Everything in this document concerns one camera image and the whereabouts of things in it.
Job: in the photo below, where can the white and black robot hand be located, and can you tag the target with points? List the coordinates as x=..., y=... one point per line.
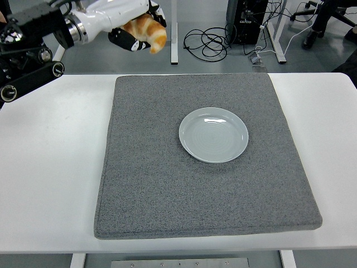
x=111, y=15

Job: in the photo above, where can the golden croissant bread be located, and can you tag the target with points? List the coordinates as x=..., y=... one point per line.
x=147, y=28

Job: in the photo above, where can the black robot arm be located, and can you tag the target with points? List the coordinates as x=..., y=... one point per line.
x=33, y=25

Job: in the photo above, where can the light grey round plate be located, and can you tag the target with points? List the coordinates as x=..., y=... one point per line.
x=213, y=136

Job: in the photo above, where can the grey metal plate with screws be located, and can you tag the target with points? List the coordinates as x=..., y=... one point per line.
x=181, y=263

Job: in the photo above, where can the white desk leg with foot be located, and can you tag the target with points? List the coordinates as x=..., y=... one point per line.
x=280, y=47
x=174, y=42
x=60, y=53

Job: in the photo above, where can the person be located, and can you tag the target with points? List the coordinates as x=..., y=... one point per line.
x=3, y=7

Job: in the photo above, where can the black computer tower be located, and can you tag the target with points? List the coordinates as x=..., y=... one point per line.
x=245, y=30

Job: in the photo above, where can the grey floor socket box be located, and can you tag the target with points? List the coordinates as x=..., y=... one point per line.
x=255, y=60

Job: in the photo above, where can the grey fabric mat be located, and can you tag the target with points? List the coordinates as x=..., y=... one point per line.
x=195, y=190

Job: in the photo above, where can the person's leg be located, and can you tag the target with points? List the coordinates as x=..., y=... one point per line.
x=320, y=22

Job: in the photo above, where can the black office chair base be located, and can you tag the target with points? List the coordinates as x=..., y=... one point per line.
x=341, y=15

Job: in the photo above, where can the white table leg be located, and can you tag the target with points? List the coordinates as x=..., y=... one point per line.
x=78, y=261
x=288, y=259

